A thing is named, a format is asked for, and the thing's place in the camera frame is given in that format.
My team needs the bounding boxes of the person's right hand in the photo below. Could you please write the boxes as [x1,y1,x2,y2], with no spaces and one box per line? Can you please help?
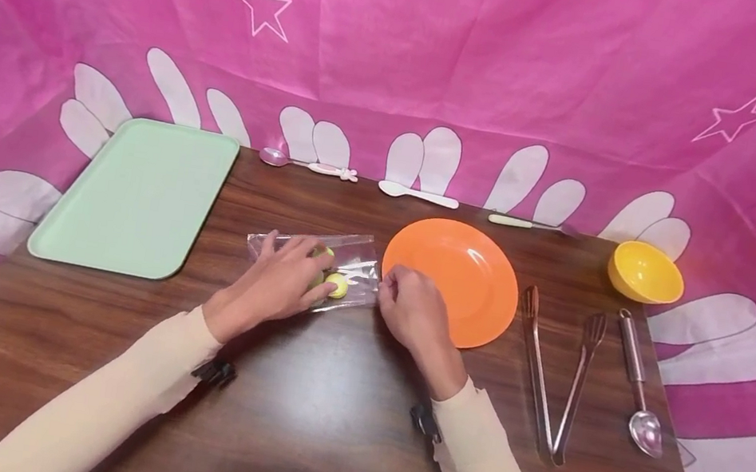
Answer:
[363,264,482,405]

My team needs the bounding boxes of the yellow bowl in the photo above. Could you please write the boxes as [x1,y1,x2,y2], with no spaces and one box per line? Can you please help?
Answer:
[604,236,691,309]

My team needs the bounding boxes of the orange plate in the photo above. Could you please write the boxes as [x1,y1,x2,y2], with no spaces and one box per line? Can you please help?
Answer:
[371,210,529,356]

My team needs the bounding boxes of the white plastic spoon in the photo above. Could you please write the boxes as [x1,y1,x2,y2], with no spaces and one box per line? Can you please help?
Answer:
[376,179,462,211]

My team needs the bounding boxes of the metal spoon with pink handle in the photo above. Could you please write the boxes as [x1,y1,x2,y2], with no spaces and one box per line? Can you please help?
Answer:
[257,145,362,184]

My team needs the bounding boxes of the person's left forearm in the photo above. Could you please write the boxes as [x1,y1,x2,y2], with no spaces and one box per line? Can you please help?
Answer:
[0,277,230,472]

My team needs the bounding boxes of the knife with cream handle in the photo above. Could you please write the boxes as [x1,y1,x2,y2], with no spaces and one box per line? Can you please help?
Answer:
[486,212,580,238]

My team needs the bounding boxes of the black wrist band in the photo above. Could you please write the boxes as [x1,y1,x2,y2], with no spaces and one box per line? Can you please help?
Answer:
[189,356,239,391]
[406,402,448,446]

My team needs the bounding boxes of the light green tray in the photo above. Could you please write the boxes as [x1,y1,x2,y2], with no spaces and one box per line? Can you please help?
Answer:
[25,105,243,290]

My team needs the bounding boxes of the yellow green round sweet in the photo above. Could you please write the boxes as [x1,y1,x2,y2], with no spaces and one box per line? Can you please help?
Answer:
[324,272,350,301]
[307,244,337,295]

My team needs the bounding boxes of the person's right forearm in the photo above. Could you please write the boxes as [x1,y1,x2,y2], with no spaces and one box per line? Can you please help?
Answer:
[418,371,582,472]

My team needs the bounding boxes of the metal tongs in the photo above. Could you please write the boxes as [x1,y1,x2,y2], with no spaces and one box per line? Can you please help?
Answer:
[498,283,612,471]

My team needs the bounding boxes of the clear plastic bag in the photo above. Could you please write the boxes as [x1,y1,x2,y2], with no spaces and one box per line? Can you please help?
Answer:
[238,219,389,325]

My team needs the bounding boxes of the metal scoop spoon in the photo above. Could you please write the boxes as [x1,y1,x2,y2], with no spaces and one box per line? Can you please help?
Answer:
[600,307,683,460]

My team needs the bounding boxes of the person's left hand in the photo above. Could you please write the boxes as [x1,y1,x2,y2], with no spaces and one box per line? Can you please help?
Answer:
[196,222,343,359]

